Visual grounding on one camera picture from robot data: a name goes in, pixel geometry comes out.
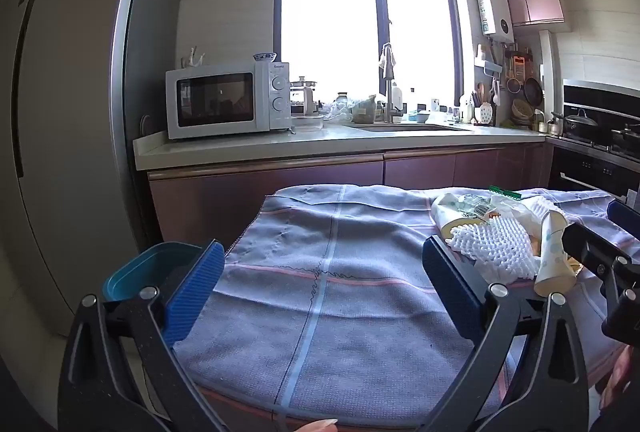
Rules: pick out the person's right hand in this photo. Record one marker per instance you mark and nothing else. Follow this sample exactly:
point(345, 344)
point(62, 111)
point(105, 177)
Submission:
point(617, 374)

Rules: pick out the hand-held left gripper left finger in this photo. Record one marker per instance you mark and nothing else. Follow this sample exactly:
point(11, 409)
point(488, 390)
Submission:
point(195, 292)

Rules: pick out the white kitchen countertop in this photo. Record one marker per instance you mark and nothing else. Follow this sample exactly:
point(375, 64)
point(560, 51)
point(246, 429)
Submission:
point(250, 146)

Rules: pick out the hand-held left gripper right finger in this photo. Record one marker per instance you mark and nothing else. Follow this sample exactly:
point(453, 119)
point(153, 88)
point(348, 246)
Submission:
point(450, 282)

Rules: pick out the small white bowl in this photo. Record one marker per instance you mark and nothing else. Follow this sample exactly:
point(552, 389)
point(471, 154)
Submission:
point(423, 116)

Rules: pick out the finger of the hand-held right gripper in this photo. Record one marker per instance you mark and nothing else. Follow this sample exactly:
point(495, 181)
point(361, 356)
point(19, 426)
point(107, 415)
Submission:
point(585, 242)
point(622, 214)

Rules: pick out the white vertical pipe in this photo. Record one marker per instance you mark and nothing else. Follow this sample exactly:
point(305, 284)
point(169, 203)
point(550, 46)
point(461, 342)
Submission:
point(549, 76)

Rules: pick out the blue patterned bowl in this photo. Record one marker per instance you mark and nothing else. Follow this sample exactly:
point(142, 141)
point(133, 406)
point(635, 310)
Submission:
point(264, 57)

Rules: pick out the white water heater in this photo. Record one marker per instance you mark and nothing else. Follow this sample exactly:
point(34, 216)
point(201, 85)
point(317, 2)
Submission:
point(492, 6)

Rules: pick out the brown bag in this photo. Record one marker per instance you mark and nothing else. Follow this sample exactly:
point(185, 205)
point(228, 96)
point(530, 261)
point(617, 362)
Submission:
point(364, 110)

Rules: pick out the blue checked cloth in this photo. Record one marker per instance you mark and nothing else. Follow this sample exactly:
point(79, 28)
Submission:
point(350, 312)

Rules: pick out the clear glass container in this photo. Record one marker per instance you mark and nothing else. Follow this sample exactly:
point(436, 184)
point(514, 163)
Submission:
point(307, 121)

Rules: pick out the grey wall rack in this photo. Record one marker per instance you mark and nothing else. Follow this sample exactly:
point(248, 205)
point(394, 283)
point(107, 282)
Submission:
point(489, 64)

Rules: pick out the white blender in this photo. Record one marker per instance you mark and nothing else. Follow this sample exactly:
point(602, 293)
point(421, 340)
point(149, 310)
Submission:
point(304, 96)

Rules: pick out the kitchen window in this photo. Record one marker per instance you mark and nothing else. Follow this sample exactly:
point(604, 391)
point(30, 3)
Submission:
point(325, 11)

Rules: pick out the dotted paper cup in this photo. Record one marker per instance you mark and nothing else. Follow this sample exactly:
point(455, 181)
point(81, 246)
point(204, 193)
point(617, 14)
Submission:
point(552, 257)

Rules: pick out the black range hood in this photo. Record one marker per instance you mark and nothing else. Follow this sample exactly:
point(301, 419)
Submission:
point(600, 99)

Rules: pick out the clear plastic wrapper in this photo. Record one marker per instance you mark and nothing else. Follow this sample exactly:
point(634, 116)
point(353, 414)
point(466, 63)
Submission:
point(472, 204)

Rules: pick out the clear plastic bag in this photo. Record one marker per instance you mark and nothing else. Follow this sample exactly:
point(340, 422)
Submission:
point(337, 110)

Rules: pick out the kitchen sink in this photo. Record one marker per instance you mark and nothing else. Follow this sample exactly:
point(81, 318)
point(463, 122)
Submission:
point(415, 127)

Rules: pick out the round plate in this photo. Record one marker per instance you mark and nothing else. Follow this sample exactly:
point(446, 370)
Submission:
point(145, 124)

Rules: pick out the black cooking pan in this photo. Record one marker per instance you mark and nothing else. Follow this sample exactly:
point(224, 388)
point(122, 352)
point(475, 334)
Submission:
point(627, 136)

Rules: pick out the blue plastic bin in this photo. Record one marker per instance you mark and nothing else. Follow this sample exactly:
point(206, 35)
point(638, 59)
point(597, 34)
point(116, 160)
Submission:
point(145, 267)

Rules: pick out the glass jar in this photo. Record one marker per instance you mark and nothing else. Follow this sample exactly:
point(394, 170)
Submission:
point(342, 98)

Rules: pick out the person's left hand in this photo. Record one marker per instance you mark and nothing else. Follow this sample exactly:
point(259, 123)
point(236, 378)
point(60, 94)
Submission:
point(317, 425)

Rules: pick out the orange grater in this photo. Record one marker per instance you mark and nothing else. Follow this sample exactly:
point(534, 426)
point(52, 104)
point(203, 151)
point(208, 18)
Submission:
point(520, 67)

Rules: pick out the hanging black frying pan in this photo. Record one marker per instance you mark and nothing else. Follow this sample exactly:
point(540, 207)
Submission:
point(533, 91)

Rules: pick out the white dotted utensil holder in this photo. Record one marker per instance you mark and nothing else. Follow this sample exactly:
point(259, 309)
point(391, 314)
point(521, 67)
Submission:
point(486, 114)

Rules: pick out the black built-in oven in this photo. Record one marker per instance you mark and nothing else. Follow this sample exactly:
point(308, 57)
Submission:
point(590, 171)

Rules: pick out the grey refrigerator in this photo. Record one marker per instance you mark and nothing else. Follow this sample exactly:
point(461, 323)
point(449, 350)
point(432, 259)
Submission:
point(65, 111)

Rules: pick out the green plastic strip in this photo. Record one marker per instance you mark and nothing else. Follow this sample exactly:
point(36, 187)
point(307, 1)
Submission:
point(505, 193)

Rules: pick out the white bottle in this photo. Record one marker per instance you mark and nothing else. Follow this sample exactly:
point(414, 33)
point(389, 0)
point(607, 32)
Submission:
point(397, 96)

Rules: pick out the purple base cabinets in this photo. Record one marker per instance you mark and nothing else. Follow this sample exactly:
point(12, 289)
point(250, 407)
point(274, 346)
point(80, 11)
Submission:
point(225, 192)

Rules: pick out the white microwave oven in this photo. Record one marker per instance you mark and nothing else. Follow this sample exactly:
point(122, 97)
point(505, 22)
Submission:
point(220, 99)

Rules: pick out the black wok with lid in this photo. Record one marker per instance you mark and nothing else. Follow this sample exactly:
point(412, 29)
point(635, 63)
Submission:
point(577, 124)

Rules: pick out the metal kitchen faucet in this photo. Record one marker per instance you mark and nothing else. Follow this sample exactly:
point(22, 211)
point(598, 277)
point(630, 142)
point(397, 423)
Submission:
point(389, 86)

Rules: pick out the white foam fruit net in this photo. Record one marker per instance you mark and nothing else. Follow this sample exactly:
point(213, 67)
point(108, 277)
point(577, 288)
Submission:
point(495, 247)

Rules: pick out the bamboo basket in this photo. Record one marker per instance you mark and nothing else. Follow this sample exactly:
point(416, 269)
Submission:
point(521, 111)

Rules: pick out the hanging metal strainer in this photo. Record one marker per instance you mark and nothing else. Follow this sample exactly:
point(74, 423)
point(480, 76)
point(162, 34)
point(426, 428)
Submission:
point(513, 85)

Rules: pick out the white plastic hook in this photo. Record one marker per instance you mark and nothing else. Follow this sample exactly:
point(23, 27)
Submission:
point(192, 58)

